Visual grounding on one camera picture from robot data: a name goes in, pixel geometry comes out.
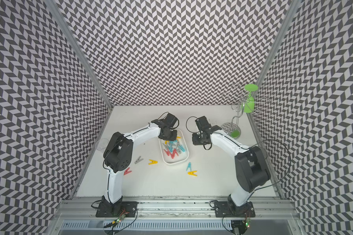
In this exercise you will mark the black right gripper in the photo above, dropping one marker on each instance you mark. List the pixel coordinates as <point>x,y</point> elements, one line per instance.
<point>195,142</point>

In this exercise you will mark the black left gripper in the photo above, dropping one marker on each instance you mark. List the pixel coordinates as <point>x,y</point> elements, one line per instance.
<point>173,138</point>

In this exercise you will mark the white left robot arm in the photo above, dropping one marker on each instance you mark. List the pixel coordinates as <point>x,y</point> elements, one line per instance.
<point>118,156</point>

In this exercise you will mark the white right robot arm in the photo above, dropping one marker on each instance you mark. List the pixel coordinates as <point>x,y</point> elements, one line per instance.
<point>251,168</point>

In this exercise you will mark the white plastic storage box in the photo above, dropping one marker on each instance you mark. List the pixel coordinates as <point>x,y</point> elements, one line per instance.
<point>182,156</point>

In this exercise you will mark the chrome green jewelry stand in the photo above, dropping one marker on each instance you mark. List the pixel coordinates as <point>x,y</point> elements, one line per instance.
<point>245,102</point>

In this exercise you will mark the clear drinking glass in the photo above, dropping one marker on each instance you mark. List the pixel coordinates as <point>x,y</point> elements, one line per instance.
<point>101,145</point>

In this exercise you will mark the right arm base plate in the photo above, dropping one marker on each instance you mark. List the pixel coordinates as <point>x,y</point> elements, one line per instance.
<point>226,209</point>

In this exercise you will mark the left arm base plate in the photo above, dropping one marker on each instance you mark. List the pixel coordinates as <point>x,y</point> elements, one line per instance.
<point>108,210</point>

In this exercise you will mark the aluminium front rail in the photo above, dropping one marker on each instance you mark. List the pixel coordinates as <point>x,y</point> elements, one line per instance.
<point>203,207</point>

